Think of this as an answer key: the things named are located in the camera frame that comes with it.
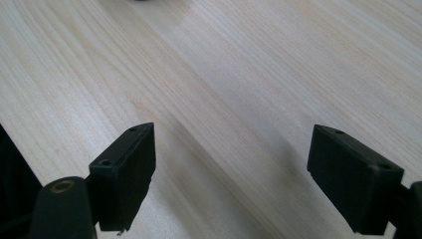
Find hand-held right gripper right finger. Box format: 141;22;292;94
307;123;405;236

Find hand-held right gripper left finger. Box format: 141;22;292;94
88;121;157;233

